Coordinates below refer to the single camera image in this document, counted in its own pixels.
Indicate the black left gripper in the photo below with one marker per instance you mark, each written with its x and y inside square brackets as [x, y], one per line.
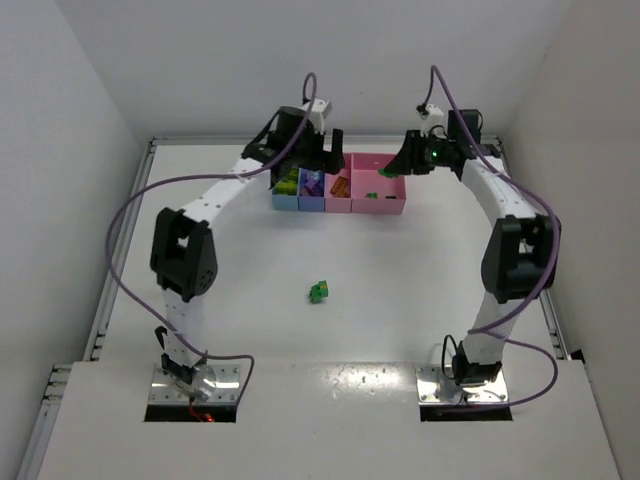
[314, 157]

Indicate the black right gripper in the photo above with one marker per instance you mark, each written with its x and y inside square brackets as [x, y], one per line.
[414, 156]

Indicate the orange and yellow lego piece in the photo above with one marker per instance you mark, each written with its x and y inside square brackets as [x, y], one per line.
[340, 190]

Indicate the green lego with orange stud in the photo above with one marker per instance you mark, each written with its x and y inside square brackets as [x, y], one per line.
[318, 292]

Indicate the green lego brick piece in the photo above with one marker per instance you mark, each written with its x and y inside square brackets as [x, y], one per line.
[384, 173]

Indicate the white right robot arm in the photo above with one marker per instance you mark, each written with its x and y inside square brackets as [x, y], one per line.
[519, 259]

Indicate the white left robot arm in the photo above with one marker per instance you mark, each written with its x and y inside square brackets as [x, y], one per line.
[183, 255]

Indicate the small pink bin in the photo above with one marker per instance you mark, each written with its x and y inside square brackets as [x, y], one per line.
[338, 205]

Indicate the dark blue bin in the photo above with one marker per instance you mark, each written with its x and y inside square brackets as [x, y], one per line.
[311, 204]

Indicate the large pink bin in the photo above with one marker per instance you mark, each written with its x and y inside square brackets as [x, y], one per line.
[365, 178]

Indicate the light blue bin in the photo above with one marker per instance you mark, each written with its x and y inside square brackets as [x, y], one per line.
[285, 203]

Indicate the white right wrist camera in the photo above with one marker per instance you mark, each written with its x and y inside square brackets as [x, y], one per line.
[430, 115]

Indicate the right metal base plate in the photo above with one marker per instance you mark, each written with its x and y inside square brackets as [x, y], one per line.
[435, 389]

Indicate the metal base plate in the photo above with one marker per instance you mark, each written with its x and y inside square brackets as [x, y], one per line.
[220, 385]
[435, 389]

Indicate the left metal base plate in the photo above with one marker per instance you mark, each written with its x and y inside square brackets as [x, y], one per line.
[220, 385]

